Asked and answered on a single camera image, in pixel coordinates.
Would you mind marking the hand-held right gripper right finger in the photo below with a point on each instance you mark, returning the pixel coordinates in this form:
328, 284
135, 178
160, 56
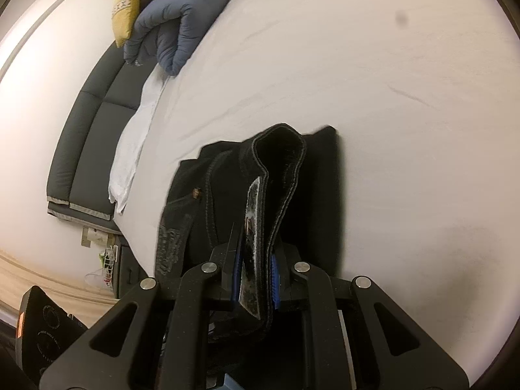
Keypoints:
276, 282

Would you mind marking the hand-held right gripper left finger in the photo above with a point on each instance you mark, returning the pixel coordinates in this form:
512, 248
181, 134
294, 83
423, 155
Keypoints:
234, 288

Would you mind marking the black denim pants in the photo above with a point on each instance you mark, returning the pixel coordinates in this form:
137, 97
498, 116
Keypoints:
211, 199

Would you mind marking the dark nightstand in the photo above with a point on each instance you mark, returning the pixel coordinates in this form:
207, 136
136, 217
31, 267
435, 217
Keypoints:
130, 270

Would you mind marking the folded white sheet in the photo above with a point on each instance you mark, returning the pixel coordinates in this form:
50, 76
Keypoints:
134, 146

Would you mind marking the grey padded headboard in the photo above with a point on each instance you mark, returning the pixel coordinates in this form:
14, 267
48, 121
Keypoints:
89, 130

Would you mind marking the bed with white sheet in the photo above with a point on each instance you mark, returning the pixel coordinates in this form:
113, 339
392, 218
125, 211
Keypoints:
365, 69

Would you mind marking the rolled blue duvet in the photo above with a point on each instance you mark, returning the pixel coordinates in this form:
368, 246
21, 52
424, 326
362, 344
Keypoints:
178, 20

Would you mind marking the yellow patterned pillow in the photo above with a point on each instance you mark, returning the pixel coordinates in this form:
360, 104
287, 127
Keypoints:
126, 8

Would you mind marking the bedside wall socket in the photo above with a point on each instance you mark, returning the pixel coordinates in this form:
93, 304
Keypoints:
86, 237

